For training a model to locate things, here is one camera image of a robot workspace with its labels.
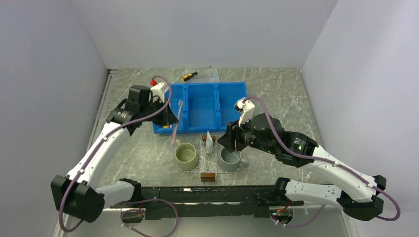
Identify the aluminium side rail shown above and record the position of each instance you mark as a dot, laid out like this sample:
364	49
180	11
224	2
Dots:
97	122

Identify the yellow black screwdriver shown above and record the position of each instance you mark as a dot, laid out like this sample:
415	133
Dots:
188	76

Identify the light green ceramic mug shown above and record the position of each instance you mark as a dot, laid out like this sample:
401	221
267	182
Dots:
186	156

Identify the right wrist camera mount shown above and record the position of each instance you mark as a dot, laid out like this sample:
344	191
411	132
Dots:
246	108

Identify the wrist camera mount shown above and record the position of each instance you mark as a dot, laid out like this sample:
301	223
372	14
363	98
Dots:
246	108
158	90

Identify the blue three-compartment plastic bin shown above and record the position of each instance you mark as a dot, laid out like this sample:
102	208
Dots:
206	106

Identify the grey ceramic mug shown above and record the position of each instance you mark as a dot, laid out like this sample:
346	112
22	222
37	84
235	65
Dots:
231	161

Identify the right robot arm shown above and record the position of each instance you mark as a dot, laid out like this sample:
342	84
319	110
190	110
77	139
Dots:
348	189

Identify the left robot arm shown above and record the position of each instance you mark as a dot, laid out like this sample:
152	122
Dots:
77	193

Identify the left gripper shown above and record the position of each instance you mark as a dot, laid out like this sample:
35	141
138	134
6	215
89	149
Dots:
167	118

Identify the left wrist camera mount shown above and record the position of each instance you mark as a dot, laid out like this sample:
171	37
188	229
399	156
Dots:
158	90

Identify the clear plastic organizer box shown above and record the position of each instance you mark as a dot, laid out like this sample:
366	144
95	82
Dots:
206	76

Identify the clear toothbrush holder brown ends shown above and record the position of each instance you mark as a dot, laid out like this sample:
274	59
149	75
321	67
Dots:
207	177

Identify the white teal toothpaste tube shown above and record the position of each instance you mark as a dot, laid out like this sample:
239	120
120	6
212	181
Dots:
209	144

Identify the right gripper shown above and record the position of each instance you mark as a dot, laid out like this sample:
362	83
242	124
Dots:
233	132

